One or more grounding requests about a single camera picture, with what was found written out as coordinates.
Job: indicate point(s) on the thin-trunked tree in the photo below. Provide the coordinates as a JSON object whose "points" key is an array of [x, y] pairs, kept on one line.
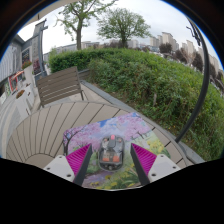
{"points": [[79, 35]]}

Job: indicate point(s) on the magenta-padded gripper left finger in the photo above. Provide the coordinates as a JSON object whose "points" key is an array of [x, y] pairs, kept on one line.
{"points": [[79, 157]]}

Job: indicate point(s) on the transparent grey computer mouse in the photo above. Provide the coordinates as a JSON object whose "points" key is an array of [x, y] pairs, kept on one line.
{"points": [[111, 154]]}

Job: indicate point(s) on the curved black umbrella pole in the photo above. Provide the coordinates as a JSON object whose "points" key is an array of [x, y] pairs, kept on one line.
{"points": [[204, 90]]}

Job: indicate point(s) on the floral print mouse pad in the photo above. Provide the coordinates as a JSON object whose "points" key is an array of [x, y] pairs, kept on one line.
{"points": [[133, 126]]}

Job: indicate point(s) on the white planter box with flowers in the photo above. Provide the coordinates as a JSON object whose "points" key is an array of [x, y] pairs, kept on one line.
{"points": [[24, 101], [28, 73]]}

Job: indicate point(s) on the brown slatted chair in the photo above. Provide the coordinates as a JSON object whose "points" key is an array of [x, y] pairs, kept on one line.
{"points": [[58, 86]]}

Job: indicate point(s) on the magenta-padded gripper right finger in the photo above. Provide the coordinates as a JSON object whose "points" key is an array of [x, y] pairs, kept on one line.
{"points": [[144, 157]]}

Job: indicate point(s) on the round-crowned tree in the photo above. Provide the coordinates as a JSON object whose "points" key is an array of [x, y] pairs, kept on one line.
{"points": [[123, 25]]}

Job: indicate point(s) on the distant apartment buildings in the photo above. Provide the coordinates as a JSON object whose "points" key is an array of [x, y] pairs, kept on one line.
{"points": [[168, 40]]}

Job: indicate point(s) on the tall grey sign pillar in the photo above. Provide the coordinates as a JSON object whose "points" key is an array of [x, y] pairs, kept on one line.
{"points": [[39, 43]]}

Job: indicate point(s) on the grey shopfront building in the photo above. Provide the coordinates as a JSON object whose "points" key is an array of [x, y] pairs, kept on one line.
{"points": [[11, 63]]}

